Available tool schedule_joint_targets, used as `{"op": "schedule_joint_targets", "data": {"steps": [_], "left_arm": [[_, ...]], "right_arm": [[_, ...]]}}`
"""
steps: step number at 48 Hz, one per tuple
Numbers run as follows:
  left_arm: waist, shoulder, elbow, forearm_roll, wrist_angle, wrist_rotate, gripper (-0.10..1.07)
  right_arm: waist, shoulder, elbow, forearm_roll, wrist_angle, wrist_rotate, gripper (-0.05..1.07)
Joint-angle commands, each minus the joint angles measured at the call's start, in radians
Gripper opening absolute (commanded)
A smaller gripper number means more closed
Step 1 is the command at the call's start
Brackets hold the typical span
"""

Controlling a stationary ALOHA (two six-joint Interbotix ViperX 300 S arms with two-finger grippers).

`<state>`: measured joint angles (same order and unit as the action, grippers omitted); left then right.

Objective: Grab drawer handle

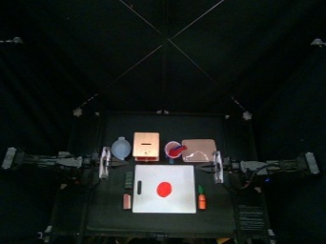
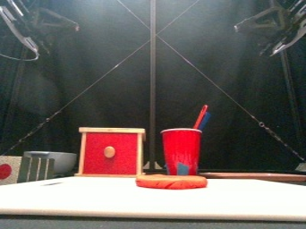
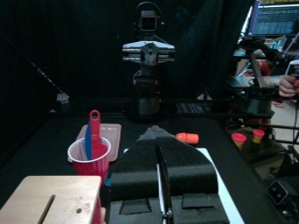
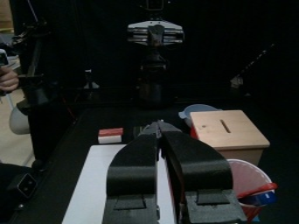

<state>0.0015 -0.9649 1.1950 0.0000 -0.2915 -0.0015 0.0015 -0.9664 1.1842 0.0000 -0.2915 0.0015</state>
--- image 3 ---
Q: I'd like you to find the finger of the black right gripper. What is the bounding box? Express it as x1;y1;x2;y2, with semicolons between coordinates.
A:
149;43;160;67
140;43;152;67

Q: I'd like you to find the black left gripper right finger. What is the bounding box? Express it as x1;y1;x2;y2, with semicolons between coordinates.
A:
153;125;231;224

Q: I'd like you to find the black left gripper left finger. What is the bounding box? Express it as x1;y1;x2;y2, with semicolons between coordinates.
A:
108;125;165;224

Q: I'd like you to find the white leader arm handle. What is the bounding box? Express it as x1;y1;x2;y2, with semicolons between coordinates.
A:
284;59;299;78

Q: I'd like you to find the person's bare hand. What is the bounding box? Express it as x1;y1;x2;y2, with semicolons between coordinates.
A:
278;74;299;99

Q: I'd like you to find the red plastic cup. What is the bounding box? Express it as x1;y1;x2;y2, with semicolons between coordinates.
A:
67;136;112;183

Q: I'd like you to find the orange toy carrot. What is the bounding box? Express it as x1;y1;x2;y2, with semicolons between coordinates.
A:
173;132;201;145

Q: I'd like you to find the white cutting board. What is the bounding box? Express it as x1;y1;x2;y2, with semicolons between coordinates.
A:
123;147;247;224

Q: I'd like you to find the pink plastic tray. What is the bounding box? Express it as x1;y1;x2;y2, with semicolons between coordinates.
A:
68;122;123;163

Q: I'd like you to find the blue plastic utensil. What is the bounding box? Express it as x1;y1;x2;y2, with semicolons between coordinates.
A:
84;123;95;161

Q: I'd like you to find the yellow toy cup red top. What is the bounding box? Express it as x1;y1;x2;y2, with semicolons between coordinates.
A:
230;132;248;149
251;129;267;144

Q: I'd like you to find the black box device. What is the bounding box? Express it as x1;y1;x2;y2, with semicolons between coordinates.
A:
266;178;299;217

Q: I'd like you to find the computer monitor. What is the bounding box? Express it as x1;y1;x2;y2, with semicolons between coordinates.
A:
247;0;299;38

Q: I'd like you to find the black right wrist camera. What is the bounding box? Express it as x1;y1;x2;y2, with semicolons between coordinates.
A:
137;10;161;32

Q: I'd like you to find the blue-handled red spatula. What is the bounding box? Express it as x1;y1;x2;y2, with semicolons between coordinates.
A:
88;109;109;160

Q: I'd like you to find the white frame corner clamp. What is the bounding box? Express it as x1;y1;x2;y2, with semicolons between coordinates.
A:
56;92;71;105

